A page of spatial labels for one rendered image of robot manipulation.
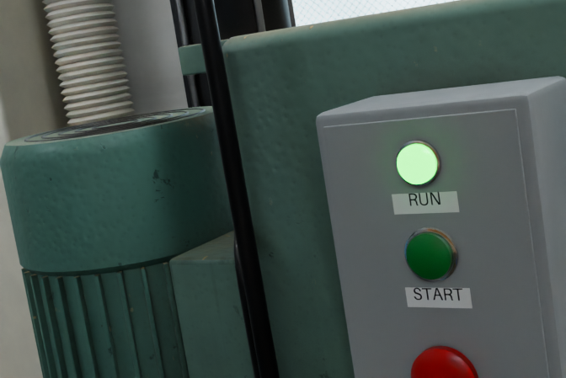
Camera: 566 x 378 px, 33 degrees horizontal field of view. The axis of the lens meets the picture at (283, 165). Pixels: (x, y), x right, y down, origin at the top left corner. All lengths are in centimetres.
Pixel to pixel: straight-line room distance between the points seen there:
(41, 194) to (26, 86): 153
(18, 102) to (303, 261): 168
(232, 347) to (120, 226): 11
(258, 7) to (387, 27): 16
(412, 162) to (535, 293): 7
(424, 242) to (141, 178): 28
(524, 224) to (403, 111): 7
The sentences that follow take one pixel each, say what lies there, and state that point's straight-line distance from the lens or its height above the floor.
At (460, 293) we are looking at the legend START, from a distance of 41.
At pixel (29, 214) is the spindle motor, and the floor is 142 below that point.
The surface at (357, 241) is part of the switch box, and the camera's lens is 43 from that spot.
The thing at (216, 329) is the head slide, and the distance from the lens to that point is 62.
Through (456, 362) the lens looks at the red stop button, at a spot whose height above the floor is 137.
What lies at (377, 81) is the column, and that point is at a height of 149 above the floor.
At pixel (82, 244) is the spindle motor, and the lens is 66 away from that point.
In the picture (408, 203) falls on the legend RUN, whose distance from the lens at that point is 41.
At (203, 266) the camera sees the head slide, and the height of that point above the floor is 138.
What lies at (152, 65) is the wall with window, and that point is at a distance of 224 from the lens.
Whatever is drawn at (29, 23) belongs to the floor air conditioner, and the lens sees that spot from 223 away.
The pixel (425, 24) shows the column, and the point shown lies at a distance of 46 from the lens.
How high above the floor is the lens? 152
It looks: 8 degrees down
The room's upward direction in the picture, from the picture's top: 9 degrees counter-clockwise
